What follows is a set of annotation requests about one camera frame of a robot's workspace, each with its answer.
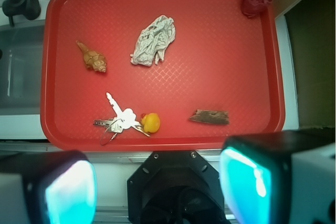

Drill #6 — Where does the brown spiral shell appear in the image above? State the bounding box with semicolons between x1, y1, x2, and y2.
76;40;107;73

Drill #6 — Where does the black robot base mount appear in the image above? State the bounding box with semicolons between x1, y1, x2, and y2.
127;151;230;223

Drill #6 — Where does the yellow rubber duck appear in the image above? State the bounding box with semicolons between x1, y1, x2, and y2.
140;113;161;133

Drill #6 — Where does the silver key bunch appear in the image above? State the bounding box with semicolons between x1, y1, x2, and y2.
93;92;150;146

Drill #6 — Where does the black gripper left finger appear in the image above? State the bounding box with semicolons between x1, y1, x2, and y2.
1;151;97;223

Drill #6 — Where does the red plastic tray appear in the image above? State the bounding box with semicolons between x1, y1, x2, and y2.
40;0;285;152

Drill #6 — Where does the brown bark piece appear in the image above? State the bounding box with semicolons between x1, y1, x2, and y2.
189;109;230;125

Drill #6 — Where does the grey sink basin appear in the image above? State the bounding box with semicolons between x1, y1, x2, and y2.
1;20;45;115

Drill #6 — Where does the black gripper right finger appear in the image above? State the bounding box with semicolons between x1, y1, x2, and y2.
219;129;335;223

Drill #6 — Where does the crumpled red paper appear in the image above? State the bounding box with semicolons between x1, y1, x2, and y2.
241;0;272;18

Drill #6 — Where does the grey sink faucet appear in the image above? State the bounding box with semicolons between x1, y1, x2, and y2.
2;0;41;27

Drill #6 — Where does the crumpled white paper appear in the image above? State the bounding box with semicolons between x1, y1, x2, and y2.
130;15;176;67

